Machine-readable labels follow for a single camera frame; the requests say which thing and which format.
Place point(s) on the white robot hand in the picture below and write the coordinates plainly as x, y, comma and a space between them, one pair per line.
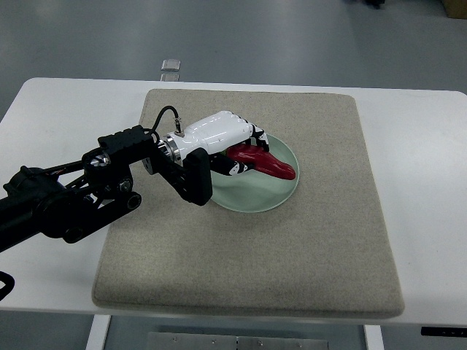
214, 134

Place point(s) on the cardboard box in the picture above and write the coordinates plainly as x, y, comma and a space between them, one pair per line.
456, 9

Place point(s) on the white table leg left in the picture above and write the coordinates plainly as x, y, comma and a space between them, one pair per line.
98, 332

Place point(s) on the black table control panel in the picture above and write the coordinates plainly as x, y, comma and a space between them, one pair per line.
450, 332

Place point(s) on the white table leg right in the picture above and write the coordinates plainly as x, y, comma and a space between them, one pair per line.
373, 337

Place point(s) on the white table leg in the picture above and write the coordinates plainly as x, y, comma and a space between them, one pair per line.
373, 337
98, 332

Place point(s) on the red pepper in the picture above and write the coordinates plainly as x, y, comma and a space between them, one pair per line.
256, 158

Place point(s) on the metal table base plate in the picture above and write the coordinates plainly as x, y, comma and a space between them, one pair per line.
170, 340

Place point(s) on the light green plate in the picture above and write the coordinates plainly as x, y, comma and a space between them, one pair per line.
253, 191

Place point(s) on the metal floor socket cover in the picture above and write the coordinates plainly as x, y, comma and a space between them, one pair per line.
171, 65

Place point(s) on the beige felt mat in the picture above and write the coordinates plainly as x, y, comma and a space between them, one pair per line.
324, 252

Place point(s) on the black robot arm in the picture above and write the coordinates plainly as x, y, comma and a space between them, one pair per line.
74, 200

